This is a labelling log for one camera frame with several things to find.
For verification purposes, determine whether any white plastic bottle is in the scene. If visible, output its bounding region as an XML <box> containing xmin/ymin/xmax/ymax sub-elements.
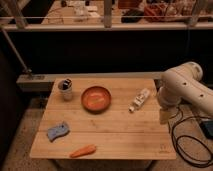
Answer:
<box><xmin>129</xmin><ymin>88</ymin><xmax>150</xmax><ymax>113</ymax></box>

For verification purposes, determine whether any orange ceramic bowl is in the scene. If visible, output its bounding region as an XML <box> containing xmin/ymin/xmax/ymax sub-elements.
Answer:
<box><xmin>81</xmin><ymin>86</ymin><xmax>111</xmax><ymax>113</ymax></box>

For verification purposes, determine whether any grey metal beam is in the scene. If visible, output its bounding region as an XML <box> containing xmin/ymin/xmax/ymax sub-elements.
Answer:
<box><xmin>16</xmin><ymin>71</ymin><xmax>164</xmax><ymax>92</ymax></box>

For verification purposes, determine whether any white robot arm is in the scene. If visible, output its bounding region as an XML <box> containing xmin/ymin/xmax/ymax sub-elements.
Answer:
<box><xmin>157</xmin><ymin>62</ymin><xmax>213</xmax><ymax>124</ymax></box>

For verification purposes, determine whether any black cable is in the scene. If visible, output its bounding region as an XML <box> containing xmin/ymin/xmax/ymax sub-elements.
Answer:
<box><xmin>168</xmin><ymin>107</ymin><xmax>213</xmax><ymax>169</ymax></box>

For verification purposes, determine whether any metal railing frame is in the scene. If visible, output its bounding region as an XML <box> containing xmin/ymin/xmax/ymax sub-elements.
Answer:
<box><xmin>0</xmin><ymin>0</ymin><xmax>213</xmax><ymax>31</ymax></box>

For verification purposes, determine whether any blue sponge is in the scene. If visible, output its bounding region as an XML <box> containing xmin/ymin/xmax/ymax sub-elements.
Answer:
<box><xmin>47</xmin><ymin>122</ymin><xmax>70</xmax><ymax>142</ymax></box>

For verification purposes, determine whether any white cup with items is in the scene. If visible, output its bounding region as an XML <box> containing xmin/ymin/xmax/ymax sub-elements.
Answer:
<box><xmin>58</xmin><ymin>79</ymin><xmax>72</xmax><ymax>101</ymax></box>

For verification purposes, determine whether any orange pepper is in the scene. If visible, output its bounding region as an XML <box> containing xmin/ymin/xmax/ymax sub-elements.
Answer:
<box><xmin>70</xmin><ymin>145</ymin><xmax>96</xmax><ymax>158</ymax></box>

